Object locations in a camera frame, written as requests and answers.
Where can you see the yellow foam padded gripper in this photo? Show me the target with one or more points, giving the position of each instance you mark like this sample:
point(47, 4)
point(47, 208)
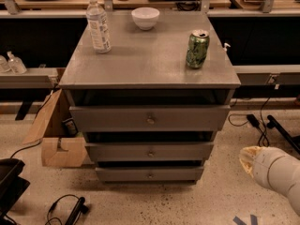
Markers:
point(262, 169)

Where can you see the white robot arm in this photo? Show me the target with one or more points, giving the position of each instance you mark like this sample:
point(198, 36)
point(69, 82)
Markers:
point(274, 169)

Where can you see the grey top drawer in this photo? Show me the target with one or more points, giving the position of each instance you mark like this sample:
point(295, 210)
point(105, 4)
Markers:
point(149, 118)

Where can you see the grey bottom drawer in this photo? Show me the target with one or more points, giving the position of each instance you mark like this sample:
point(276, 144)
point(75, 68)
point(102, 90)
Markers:
point(149, 174)

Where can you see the grey wooden drawer cabinet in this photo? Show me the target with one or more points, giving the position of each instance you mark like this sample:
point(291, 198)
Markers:
point(149, 68)

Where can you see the black stand leg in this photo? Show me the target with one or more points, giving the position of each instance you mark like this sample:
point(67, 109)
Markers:
point(293, 141)

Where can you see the white pump dispenser top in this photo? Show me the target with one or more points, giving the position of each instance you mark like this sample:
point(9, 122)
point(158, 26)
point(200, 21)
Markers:
point(226, 46)

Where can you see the green soda can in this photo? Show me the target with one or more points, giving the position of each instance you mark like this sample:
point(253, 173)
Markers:
point(197, 48)

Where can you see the white ceramic bowl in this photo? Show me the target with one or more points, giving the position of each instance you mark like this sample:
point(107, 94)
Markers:
point(145, 17)

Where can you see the brown cardboard box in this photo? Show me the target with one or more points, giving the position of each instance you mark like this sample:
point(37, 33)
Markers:
point(58, 147)

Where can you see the clear plastic water bottle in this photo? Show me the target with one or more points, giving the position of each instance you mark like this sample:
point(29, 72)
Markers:
point(98, 27)

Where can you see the black chair base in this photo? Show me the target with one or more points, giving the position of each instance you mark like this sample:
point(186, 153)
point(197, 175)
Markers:
point(12, 186)

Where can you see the black power adapter with cable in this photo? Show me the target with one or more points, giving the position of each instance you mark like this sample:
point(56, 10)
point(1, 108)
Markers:
point(255, 122)

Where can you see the black handheld device with cable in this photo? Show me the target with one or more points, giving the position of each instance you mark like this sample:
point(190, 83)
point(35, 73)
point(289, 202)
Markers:
point(78, 209)

